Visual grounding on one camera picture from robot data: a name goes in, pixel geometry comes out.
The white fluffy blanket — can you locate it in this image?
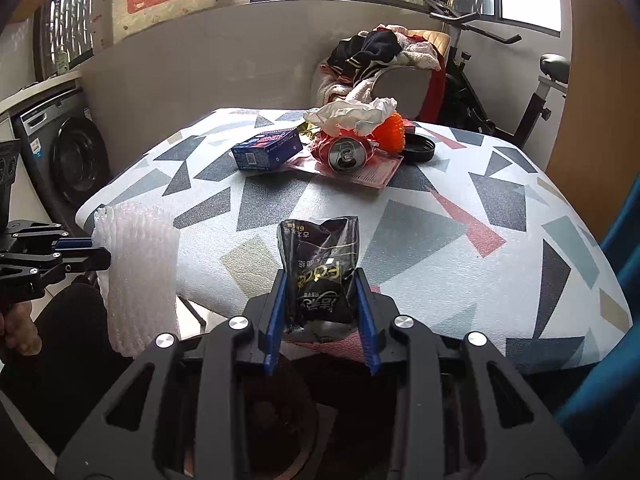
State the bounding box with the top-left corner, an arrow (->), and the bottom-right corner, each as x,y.
320,24 -> 445,107

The dark striped jacket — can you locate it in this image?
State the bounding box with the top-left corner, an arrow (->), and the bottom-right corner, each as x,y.
330,29 -> 403,83

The white tissue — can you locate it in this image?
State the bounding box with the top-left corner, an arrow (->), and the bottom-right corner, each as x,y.
303,96 -> 398,137

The cardboard box with red label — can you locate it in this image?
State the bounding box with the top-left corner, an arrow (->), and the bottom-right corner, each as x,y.
90,0 -> 251,51

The wooden door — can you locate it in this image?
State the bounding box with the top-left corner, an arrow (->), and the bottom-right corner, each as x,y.
545,0 -> 640,236

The blue curtain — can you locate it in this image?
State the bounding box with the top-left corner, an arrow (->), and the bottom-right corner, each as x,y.
552,170 -> 640,466

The white countertop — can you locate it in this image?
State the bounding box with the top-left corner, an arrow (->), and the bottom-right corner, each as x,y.
0,67 -> 83,117

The black round lid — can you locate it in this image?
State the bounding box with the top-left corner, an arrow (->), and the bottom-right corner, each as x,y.
400,127 -> 437,165

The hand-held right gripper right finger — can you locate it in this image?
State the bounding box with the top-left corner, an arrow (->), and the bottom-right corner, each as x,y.
355,269 -> 586,480

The geometric patterned table cover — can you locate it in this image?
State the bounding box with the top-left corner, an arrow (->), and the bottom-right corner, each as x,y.
75,107 -> 633,376

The red plastic wrapper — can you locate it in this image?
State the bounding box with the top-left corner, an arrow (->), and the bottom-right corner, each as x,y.
287,152 -> 405,190

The person's left hand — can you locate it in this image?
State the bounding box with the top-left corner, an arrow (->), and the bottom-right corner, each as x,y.
0,302 -> 43,358

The grey washing machine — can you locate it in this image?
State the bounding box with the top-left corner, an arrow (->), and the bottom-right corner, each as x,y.
12,87 -> 111,221

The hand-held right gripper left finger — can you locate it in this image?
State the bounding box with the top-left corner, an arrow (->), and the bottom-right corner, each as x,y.
55,269 -> 301,480

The black exercise bike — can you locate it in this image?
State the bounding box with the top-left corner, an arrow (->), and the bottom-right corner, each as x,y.
422,0 -> 571,148

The orange spiky ball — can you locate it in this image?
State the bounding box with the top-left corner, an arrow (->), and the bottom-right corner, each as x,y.
372,112 -> 405,156

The crushed red drink can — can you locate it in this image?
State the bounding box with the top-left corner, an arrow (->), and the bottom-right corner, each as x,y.
310,132 -> 376,175

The red cloth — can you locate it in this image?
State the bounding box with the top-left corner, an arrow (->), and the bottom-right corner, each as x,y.
425,67 -> 447,123

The beige chair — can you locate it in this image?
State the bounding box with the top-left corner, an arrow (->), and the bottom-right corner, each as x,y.
310,30 -> 451,123

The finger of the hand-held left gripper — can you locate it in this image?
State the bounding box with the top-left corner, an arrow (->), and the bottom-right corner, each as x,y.
0,247 -> 112,302
7,220 -> 96,252

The white foam net sleeve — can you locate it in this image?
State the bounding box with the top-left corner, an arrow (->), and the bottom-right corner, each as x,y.
92,201 -> 182,358

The black snack packet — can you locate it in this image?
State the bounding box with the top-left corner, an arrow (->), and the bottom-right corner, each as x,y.
276,216 -> 361,343

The blue cardboard box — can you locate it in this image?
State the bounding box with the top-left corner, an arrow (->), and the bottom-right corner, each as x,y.
230,127 -> 303,172

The person's dark trouser leg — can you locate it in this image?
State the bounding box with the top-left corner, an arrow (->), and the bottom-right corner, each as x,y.
0,282 -> 133,461

